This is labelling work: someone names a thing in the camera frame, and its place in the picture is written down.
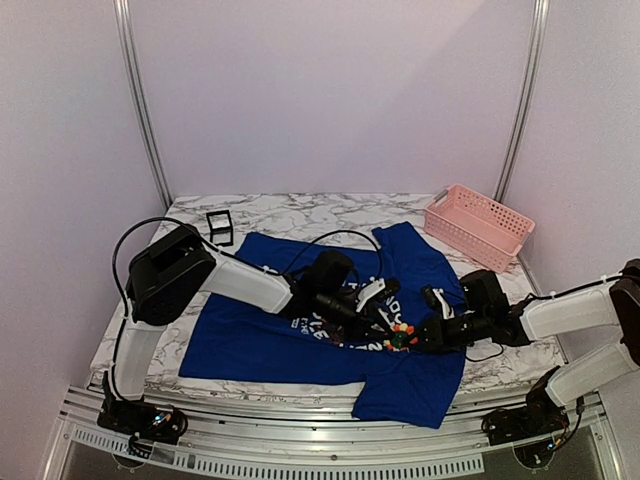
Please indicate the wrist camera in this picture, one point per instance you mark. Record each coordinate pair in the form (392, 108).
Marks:
(434, 298)
(376, 291)

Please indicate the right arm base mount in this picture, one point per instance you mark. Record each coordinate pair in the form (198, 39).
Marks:
(531, 420)

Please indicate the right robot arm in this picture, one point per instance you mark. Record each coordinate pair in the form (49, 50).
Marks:
(610, 301)

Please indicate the blue printed t-shirt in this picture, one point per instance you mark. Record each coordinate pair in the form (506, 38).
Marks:
(235, 341)

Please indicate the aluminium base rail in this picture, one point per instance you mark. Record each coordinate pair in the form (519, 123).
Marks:
(243, 436)

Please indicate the orange yellow flower brooch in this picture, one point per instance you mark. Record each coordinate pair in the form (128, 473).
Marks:
(403, 336)

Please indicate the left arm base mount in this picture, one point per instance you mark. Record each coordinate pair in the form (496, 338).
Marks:
(143, 420)

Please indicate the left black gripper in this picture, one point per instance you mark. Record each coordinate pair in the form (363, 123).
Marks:
(362, 331)

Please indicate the pink plastic basket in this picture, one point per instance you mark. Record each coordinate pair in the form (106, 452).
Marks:
(487, 231)

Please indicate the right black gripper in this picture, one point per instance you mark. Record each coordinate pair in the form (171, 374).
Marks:
(435, 331)

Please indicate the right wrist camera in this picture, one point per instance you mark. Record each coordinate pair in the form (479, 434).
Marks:
(434, 298)

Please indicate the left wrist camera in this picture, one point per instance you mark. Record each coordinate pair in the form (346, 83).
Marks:
(376, 291)

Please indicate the black brooch display box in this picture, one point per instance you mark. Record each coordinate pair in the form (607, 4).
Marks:
(220, 225)

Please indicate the aluminium frame post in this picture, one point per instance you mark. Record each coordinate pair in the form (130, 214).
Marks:
(133, 72)
(531, 69)

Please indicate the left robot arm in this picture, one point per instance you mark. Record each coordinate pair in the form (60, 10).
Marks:
(165, 277)

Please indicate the right aluminium frame post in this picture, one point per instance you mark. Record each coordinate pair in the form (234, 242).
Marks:
(531, 69)

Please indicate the left aluminium frame post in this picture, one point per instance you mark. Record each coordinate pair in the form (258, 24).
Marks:
(133, 72)

